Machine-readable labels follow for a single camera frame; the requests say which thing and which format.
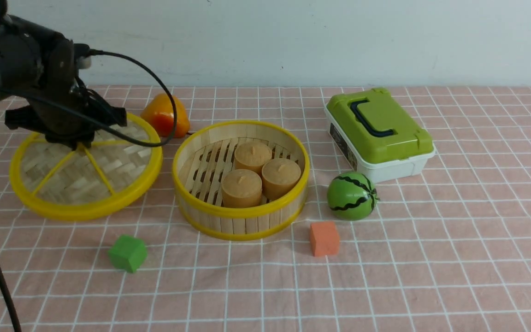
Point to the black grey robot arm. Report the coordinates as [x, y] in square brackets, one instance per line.
[42, 66]

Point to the yellow bamboo steamer basket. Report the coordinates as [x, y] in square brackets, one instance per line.
[203, 160]

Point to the green lidded white box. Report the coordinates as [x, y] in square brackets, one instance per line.
[377, 136]

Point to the orange toy mango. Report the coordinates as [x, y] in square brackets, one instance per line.
[167, 115]

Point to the yellow bamboo steamer lid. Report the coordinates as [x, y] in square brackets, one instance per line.
[59, 183]

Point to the brown toy bun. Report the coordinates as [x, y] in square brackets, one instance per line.
[279, 176]
[252, 156]
[241, 188]

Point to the pink checked tablecloth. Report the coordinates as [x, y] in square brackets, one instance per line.
[446, 251]

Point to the orange foam cube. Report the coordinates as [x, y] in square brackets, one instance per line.
[324, 238]

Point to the green toy watermelon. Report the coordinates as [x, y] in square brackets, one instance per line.
[352, 196]

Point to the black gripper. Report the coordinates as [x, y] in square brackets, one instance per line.
[60, 83]

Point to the green foam cube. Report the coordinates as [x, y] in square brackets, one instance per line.
[128, 253]

